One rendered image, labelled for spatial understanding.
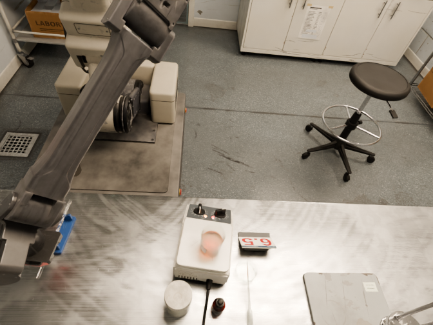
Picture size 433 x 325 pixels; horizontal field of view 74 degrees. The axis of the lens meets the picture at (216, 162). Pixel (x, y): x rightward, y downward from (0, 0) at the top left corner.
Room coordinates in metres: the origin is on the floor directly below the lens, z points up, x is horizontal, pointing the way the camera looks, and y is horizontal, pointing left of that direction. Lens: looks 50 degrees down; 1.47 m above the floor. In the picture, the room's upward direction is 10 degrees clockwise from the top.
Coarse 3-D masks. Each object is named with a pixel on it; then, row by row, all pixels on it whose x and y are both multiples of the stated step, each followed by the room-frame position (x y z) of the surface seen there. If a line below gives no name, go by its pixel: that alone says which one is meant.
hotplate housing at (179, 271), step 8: (184, 216) 0.36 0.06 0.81; (232, 216) 0.40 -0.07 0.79; (232, 224) 0.36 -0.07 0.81; (232, 232) 0.34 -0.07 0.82; (232, 240) 0.32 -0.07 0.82; (176, 256) 0.25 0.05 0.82; (176, 264) 0.23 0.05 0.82; (176, 272) 0.22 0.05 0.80; (184, 272) 0.22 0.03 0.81; (192, 272) 0.22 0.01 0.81; (200, 272) 0.23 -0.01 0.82; (208, 272) 0.23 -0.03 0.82; (216, 272) 0.23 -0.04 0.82; (200, 280) 0.22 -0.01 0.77; (208, 280) 0.22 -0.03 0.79; (216, 280) 0.23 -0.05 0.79; (224, 280) 0.23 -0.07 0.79; (208, 288) 0.20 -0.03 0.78
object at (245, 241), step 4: (244, 240) 0.35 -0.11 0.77; (248, 240) 0.35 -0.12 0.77; (252, 240) 0.35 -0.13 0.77; (256, 240) 0.35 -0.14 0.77; (260, 240) 0.36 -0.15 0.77; (264, 240) 0.36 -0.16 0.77; (268, 240) 0.36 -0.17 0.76; (244, 244) 0.33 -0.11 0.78; (248, 244) 0.33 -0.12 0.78; (252, 244) 0.33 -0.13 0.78; (256, 244) 0.33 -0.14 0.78; (260, 244) 0.33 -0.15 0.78; (264, 244) 0.34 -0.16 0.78; (268, 244) 0.34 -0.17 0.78; (272, 244) 0.34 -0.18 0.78
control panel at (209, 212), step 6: (192, 204) 0.42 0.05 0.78; (192, 210) 0.39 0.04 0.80; (210, 210) 0.40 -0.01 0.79; (228, 210) 0.42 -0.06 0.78; (186, 216) 0.36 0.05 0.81; (192, 216) 0.36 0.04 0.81; (198, 216) 0.37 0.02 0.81; (210, 216) 0.38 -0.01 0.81; (228, 216) 0.39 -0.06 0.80; (222, 222) 0.36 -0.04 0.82; (228, 222) 0.36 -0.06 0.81
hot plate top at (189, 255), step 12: (192, 228) 0.32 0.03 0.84; (228, 228) 0.33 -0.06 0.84; (180, 240) 0.28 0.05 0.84; (192, 240) 0.29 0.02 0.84; (228, 240) 0.30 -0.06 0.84; (180, 252) 0.25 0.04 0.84; (192, 252) 0.26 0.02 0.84; (228, 252) 0.27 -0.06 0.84; (180, 264) 0.23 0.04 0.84; (192, 264) 0.23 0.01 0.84; (204, 264) 0.24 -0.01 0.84; (216, 264) 0.24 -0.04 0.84; (228, 264) 0.25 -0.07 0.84
